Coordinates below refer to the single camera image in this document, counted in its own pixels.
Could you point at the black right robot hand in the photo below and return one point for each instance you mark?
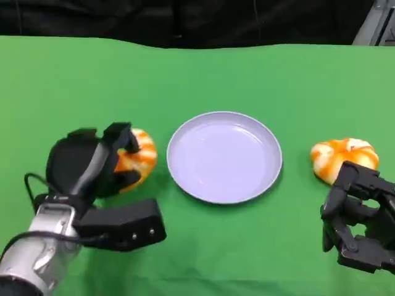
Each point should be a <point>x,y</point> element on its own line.
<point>358,219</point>

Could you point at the green cloth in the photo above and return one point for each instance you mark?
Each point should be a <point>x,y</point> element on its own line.
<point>197,92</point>

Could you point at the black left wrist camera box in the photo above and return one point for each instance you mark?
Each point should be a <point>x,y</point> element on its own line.
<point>123,226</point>

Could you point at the black backdrop curtain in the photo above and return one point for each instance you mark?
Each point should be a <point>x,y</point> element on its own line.
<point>179,20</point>

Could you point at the orange white toy bread roll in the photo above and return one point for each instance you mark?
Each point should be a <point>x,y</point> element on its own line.
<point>139,160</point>
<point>342,158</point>

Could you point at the grey metal frame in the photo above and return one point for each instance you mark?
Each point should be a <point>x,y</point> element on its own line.
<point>376,23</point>

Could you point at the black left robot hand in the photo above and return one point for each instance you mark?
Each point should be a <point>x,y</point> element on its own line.
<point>83,166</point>

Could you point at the lilac plate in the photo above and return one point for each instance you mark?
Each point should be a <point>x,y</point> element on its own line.
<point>224,157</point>

